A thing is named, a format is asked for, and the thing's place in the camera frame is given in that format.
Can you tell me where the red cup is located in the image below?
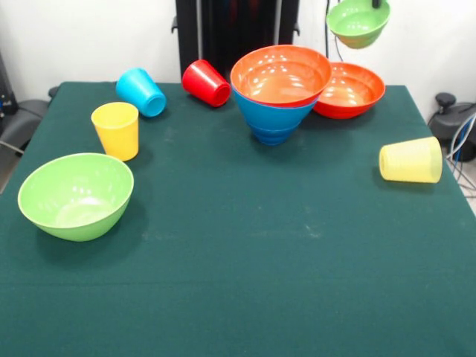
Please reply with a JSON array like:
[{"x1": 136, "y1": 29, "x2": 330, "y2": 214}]
[{"x1": 181, "y1": 59, "x2": 232, "y2": 108}]

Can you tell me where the dark green tablecloth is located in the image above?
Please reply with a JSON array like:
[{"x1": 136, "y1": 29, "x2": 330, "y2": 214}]
[{"x1": 0, "y1": 80, "x2": 476, "y2": 357}]

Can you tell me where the large light blue bowl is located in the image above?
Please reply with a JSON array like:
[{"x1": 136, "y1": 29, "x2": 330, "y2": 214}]
[{"x1": 232, "y1": 89, "x2": 320, "y2": 134}]

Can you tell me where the opaque yellow cup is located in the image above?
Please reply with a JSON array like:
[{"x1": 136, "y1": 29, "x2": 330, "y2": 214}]
[{"x1": 91, "y1": 102, "x2": 141, "y2": 163}]

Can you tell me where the large green bowl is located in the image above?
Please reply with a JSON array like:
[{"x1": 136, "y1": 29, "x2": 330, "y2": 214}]
[{"x1": 17, "y1": 152, "x2": 135, "y2": 242}]

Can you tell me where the black chair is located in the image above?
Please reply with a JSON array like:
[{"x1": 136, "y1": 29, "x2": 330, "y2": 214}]
[{"x1": 0, "y1": 86, "x2": 60, "y2": 155}]

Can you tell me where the small green bowl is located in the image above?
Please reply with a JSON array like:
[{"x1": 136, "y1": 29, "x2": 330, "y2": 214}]
[{"x1": 326, "y1": 0, "x2": 392, "y2": 50}]

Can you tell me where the small dark blue bowl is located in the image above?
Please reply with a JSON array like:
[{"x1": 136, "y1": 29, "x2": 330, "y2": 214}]
[{"x1": 254, "y1": 124, "x2": 299, "y2": 147}]

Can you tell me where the translucent yellow cup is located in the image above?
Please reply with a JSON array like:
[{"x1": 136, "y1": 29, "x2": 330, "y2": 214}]
[{"x1": 378, "y1": 136, "x2": 443, "y2": 184}]

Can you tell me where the black wall cable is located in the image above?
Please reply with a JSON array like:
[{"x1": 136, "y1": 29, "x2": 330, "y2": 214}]
[{"x1": 321, "y1": 0, "x2": 345, "y2": 64}]

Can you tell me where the black chair base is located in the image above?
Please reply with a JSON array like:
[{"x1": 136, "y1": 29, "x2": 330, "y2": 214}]
[{"x1": 427, "y1": 91, "x2": 476, "y2": 163}]

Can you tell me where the floor cable bundle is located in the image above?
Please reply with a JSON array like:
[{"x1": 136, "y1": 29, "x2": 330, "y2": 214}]
[{"x1": 446, "y1": 111, "x2": 476, "y2": 196}]

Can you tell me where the orange bowl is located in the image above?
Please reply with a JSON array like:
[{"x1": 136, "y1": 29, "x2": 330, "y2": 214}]
[
  {"x1": 313, "y1": 62, "x2": 386, "y2": 120},
  {"x1": 229, "y1": 44, "x2": 333, "y2": 109}
]

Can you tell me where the light blue cup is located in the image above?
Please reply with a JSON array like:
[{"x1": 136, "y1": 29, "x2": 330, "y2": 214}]
[{"x1": 115, "y1": 67, "x2": 167, "y2": 118}]

